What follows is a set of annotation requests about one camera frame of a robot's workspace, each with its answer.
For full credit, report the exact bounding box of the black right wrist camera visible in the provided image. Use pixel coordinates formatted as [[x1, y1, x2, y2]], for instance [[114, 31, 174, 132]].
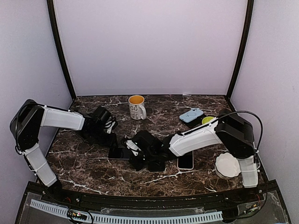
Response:
[[122, 130, 162, 156]]

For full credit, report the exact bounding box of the white slotted cable duct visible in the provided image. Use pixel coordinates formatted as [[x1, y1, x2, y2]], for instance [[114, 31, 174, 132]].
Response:
[[29, 199, 223, 224]]

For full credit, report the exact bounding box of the black front table rail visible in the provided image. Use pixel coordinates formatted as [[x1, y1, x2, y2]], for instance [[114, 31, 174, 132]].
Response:
[[25, 181, 277, 210]]

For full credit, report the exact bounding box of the purple-edged black smartphone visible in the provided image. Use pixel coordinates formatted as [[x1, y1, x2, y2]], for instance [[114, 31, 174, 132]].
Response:
[[108, 147, 132, 160]]

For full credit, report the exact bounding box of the lime green bowl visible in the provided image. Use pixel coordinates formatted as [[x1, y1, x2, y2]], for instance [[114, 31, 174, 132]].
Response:
[[201, 116, 215, 125]]

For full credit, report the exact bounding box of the black right corner post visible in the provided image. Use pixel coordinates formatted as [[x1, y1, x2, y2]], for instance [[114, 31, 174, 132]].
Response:
[[226, 0, 255, 101]]

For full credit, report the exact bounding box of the white floral mug yellow inside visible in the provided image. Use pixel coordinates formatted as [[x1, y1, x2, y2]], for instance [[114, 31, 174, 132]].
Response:
[[128, 95, 147, 120]]

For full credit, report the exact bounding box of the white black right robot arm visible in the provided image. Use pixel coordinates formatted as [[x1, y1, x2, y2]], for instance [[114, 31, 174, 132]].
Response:
[[124, 110, 259, 203]]

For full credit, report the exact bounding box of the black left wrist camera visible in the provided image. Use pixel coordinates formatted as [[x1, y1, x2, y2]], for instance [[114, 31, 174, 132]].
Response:
[[88, 106, 118, 134]]

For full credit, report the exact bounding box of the white scalloped dish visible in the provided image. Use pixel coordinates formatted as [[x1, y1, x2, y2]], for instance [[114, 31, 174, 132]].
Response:
[[214, 153, 241, 180]]

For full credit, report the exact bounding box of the black corner post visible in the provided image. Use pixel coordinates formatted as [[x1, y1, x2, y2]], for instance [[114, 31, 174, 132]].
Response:
[[226, 0, 255, 101], [47, 0, 77, 101]]

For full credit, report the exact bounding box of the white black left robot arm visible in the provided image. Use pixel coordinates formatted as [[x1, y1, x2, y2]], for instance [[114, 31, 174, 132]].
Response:
[[10, 99, 118, 203]]

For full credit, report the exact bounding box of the black left corner post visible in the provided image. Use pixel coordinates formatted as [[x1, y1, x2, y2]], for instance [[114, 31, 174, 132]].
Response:
[[47, 0, 77, 101]]

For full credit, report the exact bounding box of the light blue phone case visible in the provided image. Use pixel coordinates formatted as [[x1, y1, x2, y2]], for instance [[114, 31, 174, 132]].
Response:
[[179, 108, 204, 123]]

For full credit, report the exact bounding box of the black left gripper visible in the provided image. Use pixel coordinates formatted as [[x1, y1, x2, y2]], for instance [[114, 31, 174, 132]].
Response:
[[88, 126, 118, 149]]

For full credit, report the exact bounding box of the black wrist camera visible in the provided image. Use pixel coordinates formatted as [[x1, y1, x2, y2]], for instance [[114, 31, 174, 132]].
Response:
[[88, 106, 118, 134], [122, 130, 162, 156]]

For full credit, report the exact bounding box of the pink phone case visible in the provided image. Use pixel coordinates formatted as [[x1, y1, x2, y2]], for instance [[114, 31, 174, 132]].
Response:
[[177, 151, 195, 170]]

